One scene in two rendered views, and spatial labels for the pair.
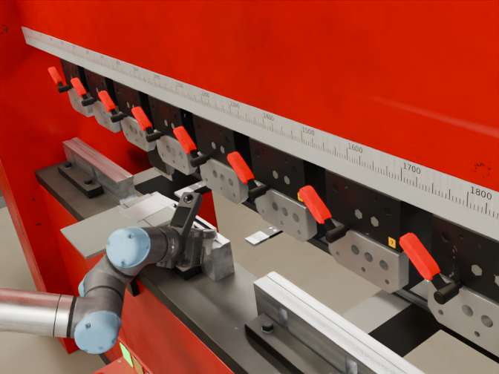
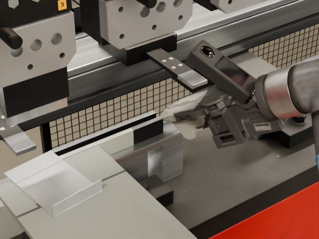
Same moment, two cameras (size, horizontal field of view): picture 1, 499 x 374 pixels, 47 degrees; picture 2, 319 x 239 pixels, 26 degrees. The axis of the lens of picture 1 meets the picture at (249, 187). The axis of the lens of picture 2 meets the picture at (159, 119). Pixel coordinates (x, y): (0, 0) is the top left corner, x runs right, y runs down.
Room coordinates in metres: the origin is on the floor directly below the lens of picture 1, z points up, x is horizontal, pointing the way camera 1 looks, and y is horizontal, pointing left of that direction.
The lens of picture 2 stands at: (1.26, 1.07, 1.65)
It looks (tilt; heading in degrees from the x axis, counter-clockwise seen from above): 35 degrees down; 268
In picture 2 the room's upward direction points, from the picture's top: straight up
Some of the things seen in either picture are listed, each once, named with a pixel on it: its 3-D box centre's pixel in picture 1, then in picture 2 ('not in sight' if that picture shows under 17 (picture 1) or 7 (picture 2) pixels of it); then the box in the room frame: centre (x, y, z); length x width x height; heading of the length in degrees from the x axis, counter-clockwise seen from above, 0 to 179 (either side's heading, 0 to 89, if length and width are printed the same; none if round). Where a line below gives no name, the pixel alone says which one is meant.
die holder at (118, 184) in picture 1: (97, 169); not in sight; (1.87, 0.52, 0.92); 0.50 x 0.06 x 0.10; 33
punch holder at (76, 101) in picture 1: (86, 84); not in sight; (1.76, 0.46, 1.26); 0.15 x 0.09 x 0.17; 33
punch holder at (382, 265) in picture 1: (379, 222); not in sight; (0.75, -0.19, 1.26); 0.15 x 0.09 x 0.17; 33
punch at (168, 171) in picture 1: (160, 159); (34, 89); (1.41, 0.23, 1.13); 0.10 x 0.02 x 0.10; 33
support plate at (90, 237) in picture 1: (119, 223); (92, 215); (1.33, 0.35, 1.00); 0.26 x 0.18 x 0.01; 123
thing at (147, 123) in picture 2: (191, 221); (107, 141); (1.31, 0.16, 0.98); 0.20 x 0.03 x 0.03; 33
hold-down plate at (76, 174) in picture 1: (79, 179); not in sight; (1.88, 0.60, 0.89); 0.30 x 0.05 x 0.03; 33
